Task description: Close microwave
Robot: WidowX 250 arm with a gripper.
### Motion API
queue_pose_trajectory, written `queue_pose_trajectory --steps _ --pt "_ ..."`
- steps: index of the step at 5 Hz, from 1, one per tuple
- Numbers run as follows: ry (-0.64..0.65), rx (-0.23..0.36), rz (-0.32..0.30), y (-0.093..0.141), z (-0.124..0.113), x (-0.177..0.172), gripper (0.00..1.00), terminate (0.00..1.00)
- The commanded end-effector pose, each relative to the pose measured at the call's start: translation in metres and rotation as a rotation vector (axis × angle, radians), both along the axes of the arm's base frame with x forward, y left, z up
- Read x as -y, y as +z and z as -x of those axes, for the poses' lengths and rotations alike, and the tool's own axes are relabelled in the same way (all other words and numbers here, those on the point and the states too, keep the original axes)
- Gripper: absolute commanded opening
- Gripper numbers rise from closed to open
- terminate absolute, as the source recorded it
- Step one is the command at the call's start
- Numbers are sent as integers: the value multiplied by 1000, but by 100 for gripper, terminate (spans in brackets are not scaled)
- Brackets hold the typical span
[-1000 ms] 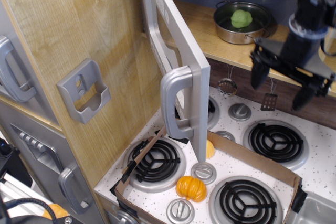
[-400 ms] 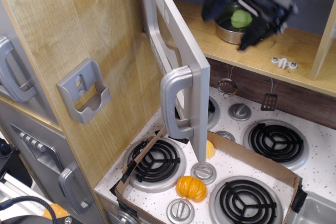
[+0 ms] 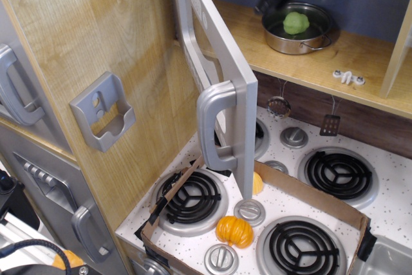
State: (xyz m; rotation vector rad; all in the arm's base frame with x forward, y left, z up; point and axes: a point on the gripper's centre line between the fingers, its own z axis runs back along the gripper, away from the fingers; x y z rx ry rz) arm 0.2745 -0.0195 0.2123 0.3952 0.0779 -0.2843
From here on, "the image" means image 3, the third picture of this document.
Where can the grey toy microwave door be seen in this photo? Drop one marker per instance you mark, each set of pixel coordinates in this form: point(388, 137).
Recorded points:
point(226, 107)

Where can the back left black burner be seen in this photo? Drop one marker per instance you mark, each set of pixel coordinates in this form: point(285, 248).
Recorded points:
point(262, 139)

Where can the black burner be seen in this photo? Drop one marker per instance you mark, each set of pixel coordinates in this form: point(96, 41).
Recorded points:
point(299, 245)
point(341, 173)
point(197, 206)
point(262, 139)

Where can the hanging metal strainer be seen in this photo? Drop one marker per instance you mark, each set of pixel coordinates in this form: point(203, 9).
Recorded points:
point(278, 107)

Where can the yellow toy corn piece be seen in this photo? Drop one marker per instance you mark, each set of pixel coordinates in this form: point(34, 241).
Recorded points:
point(258, 184)

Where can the grey small middle knob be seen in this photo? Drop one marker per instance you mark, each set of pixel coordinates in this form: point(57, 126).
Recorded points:
point(274, 164)

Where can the front left black burner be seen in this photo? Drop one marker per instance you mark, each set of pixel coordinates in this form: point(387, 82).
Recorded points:
point(197, 206)

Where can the grey back stove knob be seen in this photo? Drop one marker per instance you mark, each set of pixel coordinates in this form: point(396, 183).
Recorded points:
point(294, 138)

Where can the grey stove knob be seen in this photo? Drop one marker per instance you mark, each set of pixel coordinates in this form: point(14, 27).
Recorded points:
point(294, 138)
point(221, 259)
point(251, 210)

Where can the grey centre stove knob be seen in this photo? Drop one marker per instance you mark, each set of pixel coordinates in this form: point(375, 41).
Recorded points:
point(251, 210)

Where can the grey plastic phone holder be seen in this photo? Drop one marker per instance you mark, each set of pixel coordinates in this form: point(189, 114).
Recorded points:
point(97, 100)

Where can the orange toy pumpkin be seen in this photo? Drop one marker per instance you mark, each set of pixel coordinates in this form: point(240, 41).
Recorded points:
point(234, 231)

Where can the hanging metal spatula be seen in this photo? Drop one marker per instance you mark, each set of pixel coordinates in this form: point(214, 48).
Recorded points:
point(330, 126)

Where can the green toy vegetable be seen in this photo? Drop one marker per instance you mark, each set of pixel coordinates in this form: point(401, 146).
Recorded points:
point(295, 23)

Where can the grey front stove knob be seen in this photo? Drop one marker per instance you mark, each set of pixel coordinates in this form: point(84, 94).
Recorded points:
point(221, 259)

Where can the white door latch clip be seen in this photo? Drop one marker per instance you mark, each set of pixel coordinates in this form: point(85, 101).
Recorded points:
point(347, 77)

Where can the back right black burner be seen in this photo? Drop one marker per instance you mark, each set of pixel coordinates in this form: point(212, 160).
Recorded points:
point(341, 173)

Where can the front right black burner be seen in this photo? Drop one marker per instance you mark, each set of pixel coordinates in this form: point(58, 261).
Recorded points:
point(299, 245)

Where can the grey oven knob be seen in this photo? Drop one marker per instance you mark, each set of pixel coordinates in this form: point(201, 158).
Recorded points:
point(152, 267)

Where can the grey ice dispenser panel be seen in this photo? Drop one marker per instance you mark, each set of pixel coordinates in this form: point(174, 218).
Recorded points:
point(50, 186)

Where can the orange toy near floor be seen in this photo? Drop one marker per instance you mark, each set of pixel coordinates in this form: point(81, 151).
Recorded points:
point(73, 259)

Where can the steel toy sink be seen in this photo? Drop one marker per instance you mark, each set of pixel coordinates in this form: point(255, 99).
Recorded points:
point(380, 255)

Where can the steel pot with handles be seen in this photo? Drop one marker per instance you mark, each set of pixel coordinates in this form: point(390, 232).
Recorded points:
point(313, 39)

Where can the brown cardboard frame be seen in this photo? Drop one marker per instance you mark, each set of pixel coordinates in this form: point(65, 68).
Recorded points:
point(289, 185)

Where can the grey lower fridge handle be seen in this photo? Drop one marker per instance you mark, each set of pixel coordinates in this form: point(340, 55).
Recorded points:
point(79, 223)

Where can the grey fridge handle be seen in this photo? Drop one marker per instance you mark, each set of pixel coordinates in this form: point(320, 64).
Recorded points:
point(9, 97)
point(79, 223)

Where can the grey upper fridge handle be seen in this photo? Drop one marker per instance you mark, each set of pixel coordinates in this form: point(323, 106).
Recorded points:
point(9, 97)

